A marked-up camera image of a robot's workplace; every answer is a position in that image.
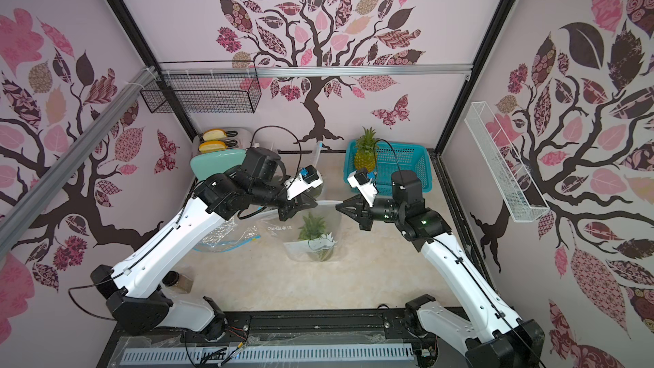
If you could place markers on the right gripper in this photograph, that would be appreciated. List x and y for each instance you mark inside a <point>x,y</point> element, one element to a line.
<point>364,210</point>

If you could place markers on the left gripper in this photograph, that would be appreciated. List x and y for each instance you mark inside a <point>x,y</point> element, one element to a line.
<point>295,204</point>

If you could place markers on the pineapple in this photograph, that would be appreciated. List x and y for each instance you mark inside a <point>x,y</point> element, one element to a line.
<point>365,156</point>
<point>320,241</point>

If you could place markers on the clear zip bag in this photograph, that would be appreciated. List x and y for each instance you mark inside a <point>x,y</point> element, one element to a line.
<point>285,234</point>

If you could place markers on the zip bag with blue seal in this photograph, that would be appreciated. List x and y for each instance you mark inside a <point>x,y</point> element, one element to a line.
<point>229,236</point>

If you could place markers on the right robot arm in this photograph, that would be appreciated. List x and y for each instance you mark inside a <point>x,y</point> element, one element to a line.
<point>491,334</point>

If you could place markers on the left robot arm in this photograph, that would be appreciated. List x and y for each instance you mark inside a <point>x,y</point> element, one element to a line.
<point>133,288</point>

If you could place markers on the rear middle zip bag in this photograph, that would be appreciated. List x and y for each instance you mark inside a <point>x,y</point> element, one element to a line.
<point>313,157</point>

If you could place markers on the teal plastic basket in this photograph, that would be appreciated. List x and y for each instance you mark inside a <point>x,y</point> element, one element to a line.
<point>406,157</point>

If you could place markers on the mint green toaster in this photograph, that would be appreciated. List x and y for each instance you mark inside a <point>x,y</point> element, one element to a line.
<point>208,164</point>

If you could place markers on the toast slice front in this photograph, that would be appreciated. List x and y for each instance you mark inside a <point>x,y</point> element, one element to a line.
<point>212,146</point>

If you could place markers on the toast slice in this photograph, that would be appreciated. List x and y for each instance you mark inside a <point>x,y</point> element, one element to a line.
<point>214,135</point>
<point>212,146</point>

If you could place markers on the toast slice rear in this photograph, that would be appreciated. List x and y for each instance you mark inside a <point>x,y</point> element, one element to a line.
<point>214,135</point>

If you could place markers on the spice jar left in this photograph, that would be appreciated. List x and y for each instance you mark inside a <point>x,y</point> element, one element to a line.
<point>178,282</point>

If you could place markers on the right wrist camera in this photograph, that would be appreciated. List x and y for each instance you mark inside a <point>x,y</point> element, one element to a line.
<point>363,180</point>

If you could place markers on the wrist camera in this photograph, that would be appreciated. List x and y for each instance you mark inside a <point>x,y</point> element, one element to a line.
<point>363,180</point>
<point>307,179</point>

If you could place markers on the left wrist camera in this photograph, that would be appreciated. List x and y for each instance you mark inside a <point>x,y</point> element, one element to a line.
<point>307,179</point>

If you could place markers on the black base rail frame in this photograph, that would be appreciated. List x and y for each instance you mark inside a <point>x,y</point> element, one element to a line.
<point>305,327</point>

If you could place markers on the black wire wall basket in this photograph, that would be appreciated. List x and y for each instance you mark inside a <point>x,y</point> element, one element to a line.
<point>204,90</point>

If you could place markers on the white slotted cable duct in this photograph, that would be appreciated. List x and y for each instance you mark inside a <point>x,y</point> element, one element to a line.
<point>266,354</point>

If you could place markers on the white wire wall shelf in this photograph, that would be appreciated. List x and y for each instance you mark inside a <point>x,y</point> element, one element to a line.
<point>494,135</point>

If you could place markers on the aluminium rail back wall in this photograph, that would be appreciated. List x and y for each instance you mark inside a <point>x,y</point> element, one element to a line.
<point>325,71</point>

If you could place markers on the aluminium rail wall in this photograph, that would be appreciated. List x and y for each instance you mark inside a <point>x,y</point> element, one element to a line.
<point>325,71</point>
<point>30,207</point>

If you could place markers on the aluminium rail left wall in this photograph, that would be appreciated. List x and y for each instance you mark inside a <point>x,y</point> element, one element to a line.
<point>30,207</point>

